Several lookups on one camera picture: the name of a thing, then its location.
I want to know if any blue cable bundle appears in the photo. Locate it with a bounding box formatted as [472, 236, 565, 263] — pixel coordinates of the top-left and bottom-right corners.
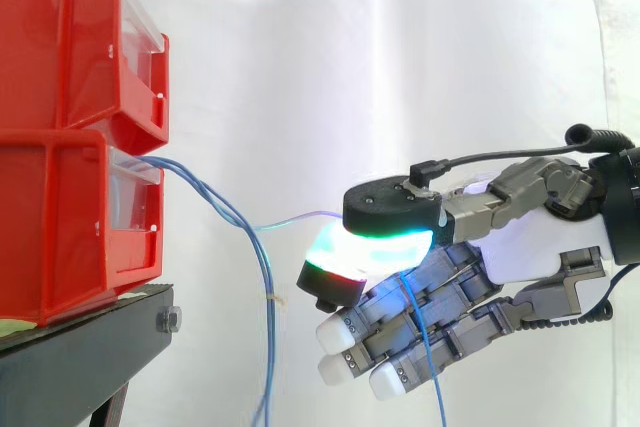
[141, 156, 282, 427]

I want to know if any black coiled cable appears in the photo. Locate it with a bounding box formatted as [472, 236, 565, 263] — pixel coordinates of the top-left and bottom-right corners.
[564, 122, 630, 155]

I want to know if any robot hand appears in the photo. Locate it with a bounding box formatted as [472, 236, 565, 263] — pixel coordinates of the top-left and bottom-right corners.
[296, 156, 615, 402]

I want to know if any red plastic bin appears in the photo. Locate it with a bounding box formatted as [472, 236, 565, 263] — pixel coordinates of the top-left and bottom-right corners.
[0, 128, 166, 328]
[0, 0, 172, 156]

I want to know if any black metal stand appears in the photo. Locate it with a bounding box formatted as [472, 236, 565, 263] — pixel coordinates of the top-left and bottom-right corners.
[0, 282, 184, 427]

